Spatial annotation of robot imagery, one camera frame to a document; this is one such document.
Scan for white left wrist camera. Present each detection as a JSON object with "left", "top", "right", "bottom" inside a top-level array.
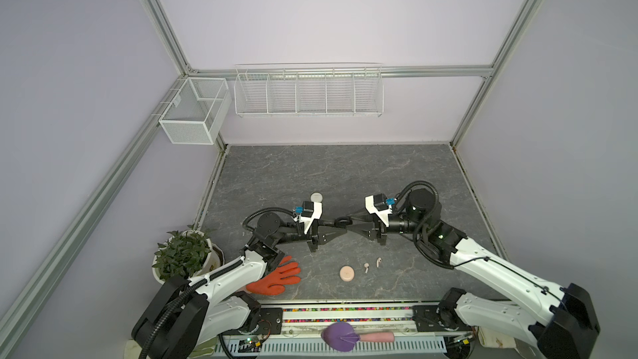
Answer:
[{"left": 293, "top": 201, "right": 322, "bottom": 235}]

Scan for white vented rail base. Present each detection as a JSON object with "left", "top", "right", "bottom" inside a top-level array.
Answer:
[{"left": 224, "top": 336, "right": 448, "bottom": 358}]

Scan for white mesh box basket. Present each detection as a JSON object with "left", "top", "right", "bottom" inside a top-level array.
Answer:
[{"left": 159, "top": 77, "right": 232, "bottom": 146}]

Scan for potted green plant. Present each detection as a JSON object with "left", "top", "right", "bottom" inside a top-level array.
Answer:
[{"left": 151, "top": 225, "right": 225, "bottom": 284}]

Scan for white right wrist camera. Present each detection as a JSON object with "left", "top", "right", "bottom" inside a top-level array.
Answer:
[{"left": 365, "top": 193, "right": 395, "bottom": 227}]

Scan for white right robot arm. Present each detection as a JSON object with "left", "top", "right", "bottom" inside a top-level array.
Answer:
[{"left": 335, "top": 180, "right": 601, "bottom": 358}]

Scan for white wire wall shelf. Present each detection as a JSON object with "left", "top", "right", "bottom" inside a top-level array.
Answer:
[{"left": 234, "top": 63, "right": 385, "bottom": 117}]

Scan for red rubber glove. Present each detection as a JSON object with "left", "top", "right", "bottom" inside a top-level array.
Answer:
[{"left": 245, "top": 256, "right": 301, "bottom": 296}]

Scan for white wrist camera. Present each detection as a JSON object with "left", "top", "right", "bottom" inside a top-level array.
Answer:
[
  {"left": 293, "top": 201, "right": 322, "bottom": 235},
  {"left": 365, "top": 193, "right": 395, "bottom": 227}
]

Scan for pink round charging case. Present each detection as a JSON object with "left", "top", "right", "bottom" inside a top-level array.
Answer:
[{"left": 339, "top": 266, "right": 356, "bottom": 283}]

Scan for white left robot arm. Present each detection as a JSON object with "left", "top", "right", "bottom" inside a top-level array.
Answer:
[{"left": 131, "top": 202, "right": 352, "bottom": 358}]

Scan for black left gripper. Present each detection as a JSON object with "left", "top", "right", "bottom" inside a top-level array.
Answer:
[{"left": 273, "top": 213, "right": 346, "bottom": 254}]

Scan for purple pink brush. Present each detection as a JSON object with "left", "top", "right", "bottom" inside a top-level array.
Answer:
[{"left": 321, "top": 322, "right": 395, "bottom": 352}]

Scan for black round charging case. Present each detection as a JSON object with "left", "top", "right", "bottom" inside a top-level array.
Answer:
[{"left": 333, "top": 216, "right": 352, "bottom": 229}]

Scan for white earbud charging case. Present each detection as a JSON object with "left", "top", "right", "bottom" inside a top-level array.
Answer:
[{"left": 310, "top": 192, "right": 323, "bottom": 203}]

